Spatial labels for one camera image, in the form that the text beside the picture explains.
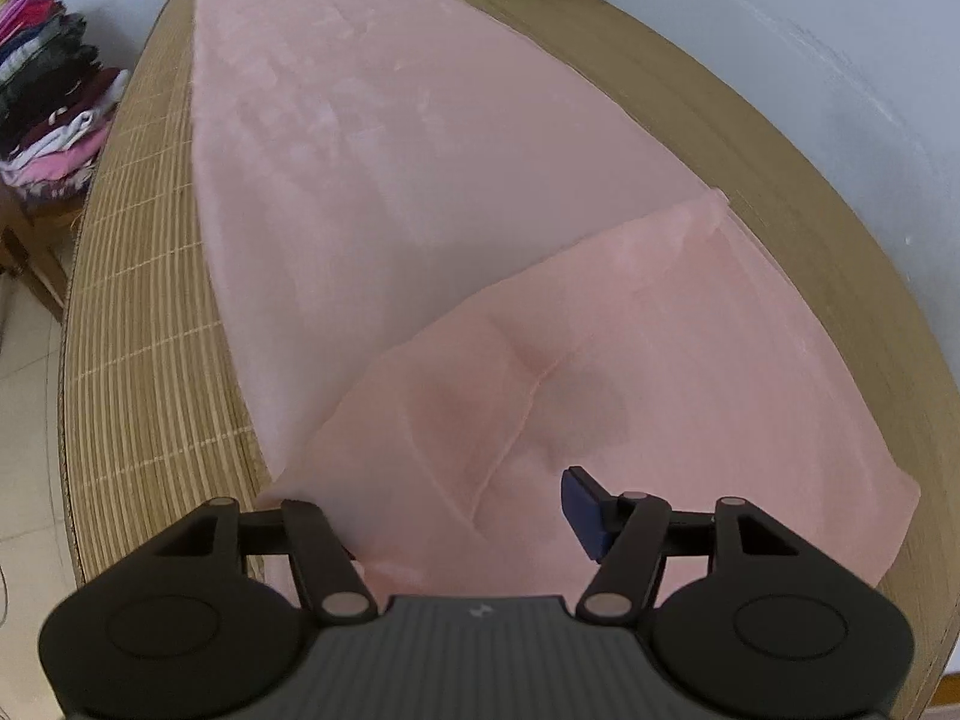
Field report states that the pink sheer fabric sheet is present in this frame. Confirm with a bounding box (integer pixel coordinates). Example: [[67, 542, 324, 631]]
[[192, 0, 919, 598]]

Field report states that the pile of colourful clothes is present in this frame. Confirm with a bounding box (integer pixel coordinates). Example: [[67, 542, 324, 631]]
[[0, 0, 130, 206]]

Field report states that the wooden chair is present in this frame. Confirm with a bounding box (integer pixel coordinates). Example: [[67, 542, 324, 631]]
[[2, 185, 86, 323]]

